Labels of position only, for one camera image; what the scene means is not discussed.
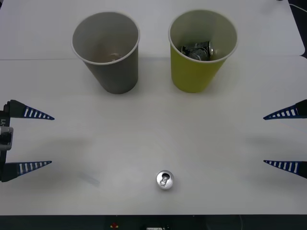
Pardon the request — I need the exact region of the black drink can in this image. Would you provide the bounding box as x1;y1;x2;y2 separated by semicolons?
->
187;49;210;61
181;41;214;56

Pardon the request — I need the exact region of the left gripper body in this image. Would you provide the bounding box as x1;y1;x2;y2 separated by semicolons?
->
0;101;12;183

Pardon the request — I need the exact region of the grey plastic waste bin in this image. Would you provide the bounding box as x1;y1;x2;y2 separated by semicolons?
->
71;11;141;94

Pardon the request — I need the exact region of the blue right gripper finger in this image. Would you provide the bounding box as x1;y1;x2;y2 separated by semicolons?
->
263;160;307;179
262;99;307;121

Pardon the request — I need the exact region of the white cable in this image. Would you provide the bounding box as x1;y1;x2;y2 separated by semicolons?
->
288;3;307;11

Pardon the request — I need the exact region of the black can with silver top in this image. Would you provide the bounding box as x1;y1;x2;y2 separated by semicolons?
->
155;169;175;191

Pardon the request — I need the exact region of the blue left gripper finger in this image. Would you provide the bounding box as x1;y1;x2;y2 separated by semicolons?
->
10;99;55;120
1;161;53;183

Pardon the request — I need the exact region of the yellow-green plastic waste bin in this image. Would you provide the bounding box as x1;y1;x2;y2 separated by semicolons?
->
168;9;238;93

